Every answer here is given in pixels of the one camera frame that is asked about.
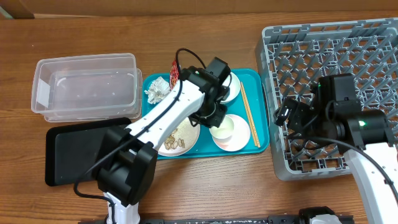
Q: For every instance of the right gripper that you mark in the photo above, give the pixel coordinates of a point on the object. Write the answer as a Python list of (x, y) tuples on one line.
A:
[(299, 112)]

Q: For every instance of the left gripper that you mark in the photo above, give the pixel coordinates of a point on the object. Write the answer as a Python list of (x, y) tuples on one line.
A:
[(216, 119)]

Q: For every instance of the small white cup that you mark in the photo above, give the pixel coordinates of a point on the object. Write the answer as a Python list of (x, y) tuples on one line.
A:
[(225, 130)]

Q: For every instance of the pink bowl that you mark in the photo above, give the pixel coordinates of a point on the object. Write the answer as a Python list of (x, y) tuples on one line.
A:
[(240, 137)]

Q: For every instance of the white bowl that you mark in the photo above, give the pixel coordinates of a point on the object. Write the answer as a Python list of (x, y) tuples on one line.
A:
[(233, 83)]

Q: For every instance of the red snack wrapper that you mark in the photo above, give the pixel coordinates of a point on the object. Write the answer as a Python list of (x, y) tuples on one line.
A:
[(174, 74)]

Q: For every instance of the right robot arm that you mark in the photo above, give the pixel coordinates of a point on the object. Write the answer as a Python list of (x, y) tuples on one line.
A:
[(364, 138)]

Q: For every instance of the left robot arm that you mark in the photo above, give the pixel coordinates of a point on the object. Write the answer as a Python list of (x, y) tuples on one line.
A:
[(127, 157)]

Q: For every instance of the grey dishwasher rack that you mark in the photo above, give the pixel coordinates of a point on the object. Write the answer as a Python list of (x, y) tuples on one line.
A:
[(290, 59)]

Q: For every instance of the pink plate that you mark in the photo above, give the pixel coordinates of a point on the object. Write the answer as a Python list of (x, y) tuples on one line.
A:
[(190, 134)]

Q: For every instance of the teal serving tray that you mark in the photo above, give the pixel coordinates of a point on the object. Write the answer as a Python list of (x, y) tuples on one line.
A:
[(205, 146)]

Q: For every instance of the peanut shells pile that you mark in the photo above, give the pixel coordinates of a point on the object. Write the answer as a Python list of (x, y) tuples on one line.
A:
[(174, 141)]

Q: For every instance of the crumpled white tissue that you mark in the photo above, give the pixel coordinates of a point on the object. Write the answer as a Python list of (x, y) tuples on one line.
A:
[(157, 91)]

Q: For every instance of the clear plastic bin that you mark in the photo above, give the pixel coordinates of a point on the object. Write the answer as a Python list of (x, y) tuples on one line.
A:
[(87, 87)]

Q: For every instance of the black tray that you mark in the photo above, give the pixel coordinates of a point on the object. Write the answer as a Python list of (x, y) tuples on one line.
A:
[(72, 149)]

